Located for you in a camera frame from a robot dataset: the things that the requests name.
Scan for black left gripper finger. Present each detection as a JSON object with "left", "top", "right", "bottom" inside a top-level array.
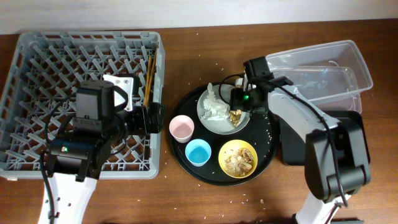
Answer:
[
  {"left": 147, "top": 102, "right": 166, "bottom": 116},
  {"left": 148, "top": 116, "right": 164, "bottom": 134}
]

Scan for gold foil wrapper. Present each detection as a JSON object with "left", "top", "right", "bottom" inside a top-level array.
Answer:
[{"left": 229, "top": 110, "right": 243, "bottom": 128}]

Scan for white tissue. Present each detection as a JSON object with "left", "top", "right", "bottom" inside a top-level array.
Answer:
[{"left": 200, "top": 83, "right": 230, "bottom": 121}]

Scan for blue cup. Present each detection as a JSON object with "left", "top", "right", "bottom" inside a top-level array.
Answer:
[{"left": 185, "top": 139, "right": 211, "bottom": 167}]

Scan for yellow bowl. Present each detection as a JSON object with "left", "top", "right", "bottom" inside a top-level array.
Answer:
[{"left": 218, "top": 139, "right": 258, "bottom": 179}]

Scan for nut shell food scraps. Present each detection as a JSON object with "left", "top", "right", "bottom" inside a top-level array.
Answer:
[{"left": 224, "top": 148, "right": 254, "bottom": 177}]

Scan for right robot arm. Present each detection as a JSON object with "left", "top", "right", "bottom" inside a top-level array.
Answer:
[{"left": 229, "top": 57, "right": 371, "bottom": 223}]

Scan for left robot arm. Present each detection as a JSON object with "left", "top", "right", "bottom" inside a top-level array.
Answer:
[{"left": 39, "top": 80, "right": 165, "bottom": 223}]

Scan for grey plastic dishwasher rack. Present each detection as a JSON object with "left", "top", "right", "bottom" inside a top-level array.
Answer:
[{"left": 1, "top": 31, "right": 165, "bottom": 180}]

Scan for pink cup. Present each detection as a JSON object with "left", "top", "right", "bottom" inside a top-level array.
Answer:
[{"left": 169, "top": 115, "right": 195, "bottom": 143}]

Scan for grey round plate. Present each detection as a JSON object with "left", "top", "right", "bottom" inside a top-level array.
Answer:
[{"left": 197, "top": 84, "right": 250, "bottom": 135}]

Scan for right wooden chopstick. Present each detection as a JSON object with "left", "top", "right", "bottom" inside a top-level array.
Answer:
[{"left": 144, "top": 54, "right": 157, "bottom": 107}]

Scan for wooden chopstick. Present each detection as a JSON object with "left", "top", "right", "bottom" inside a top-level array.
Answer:
[
  {"left": 143, "top": 55, "right": 152, "bottom": 107},
  {"left": 144, "top": 54, "right": 157, "bottom": 107}
]

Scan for left wooden chopstick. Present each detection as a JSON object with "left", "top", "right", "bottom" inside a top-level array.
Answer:
[{"left": 143, "top": 55, "right": 152, "bottom": 107}]

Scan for black rectangular tray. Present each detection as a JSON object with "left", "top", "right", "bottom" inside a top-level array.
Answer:
[{"left": 279, "top": 111, "right": 366, "bottom": 166}]

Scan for inner clear plastic bin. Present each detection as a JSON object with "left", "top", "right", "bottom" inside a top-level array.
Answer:
[{"left": 271, "top": 66, "right": 359, "bottom": 104}]

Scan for clear plastic bin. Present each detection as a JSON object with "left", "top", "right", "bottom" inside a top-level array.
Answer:
[
  {"left": 266, "top": 39, "right": 374, "bottom": 114},
  {"left": 271, "top": 66, "right": 359, "bottom": 104}
]

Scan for outer clear plastic bin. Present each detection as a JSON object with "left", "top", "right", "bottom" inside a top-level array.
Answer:
[{"left": 266, "top": 39, "right": 374, "bottom": 114}]

